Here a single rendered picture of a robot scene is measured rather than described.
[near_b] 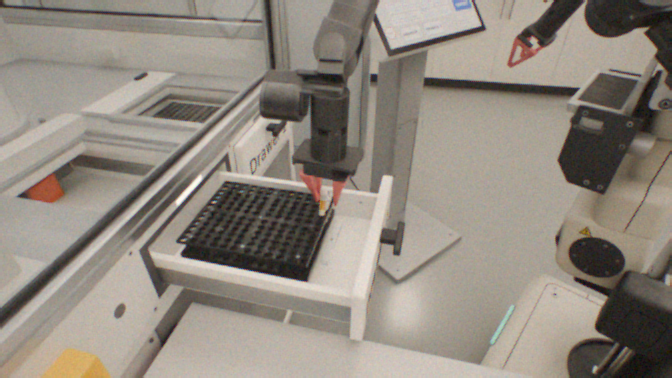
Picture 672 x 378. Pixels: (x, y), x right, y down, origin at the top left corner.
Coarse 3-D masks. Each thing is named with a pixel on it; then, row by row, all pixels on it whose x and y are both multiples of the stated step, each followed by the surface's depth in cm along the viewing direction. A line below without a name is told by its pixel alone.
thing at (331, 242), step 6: (336, 222) 74; (336, 228) 73; (330, 234) 72; (336, 234) 72; (330, 240) 70; (336, 240) 71; (330, 246) 69; (324, 252) 68; (330, 252) 68; (324, 258) 67; (330, 258) 68; (324, 264) 67
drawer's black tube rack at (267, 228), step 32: (224, 192) 74; (256, 192) 73; (288, 192) 73; (192, 224) 66; (224, 224) 66; (256, 224) 66; (288, 224) 66; (192, 256) 64; (224, 256) 64; (256, 256) 60; (288, 256) 60
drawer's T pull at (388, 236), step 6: (402, 222) 65; (384, 228) 64; (402, 228) 63; (384, 234) 62; (390, 234) 62; (396, 234) 62; (402, 234) 62; (384, 240) 62; (390, 240) 62; (396, 240) 61; (402, 240) 61; (396, 246) 60; (396, 252) 60
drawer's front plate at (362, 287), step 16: (384, 176) 73; (384, 192) 69; (384, 208) 65; (384, 224) 69; (368, 240) 59; (368, 256) 56; (368, 272) 54; (368, 288) 54; (352, 304) 52; (368, 304) 59; (352, 320) 54; (352, 336) 57
